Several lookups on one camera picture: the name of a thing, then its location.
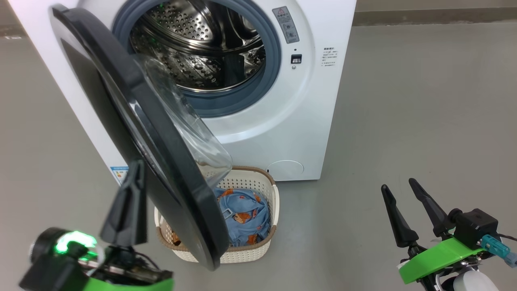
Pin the round white drain filter cover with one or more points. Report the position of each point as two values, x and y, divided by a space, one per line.
285 169

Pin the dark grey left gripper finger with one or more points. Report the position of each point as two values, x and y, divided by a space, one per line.
127 218

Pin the cream perforated laundry basket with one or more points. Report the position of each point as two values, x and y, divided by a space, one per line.
266 242

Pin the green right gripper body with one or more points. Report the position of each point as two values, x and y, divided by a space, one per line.
436 258

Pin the stainless steel washing machine drum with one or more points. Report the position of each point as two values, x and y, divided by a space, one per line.
190 36

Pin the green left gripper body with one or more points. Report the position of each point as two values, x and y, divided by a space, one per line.
129 277

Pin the grey rubber door gasket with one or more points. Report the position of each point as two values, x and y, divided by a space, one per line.
242 97

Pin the white front-load washing machine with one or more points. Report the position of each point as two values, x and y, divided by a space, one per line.
282 121

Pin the blue cartoon print garment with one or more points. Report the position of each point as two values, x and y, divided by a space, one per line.
246 218

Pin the blue energy label sticker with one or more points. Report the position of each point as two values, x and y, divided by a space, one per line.
120 174

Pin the black washing machine door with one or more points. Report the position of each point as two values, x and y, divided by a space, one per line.
133 121

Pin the grey warning sticker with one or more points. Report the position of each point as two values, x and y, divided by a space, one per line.
286 24

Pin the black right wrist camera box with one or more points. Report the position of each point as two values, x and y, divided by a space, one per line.
476 226

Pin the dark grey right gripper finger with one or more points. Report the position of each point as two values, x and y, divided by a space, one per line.
436 216
400 226

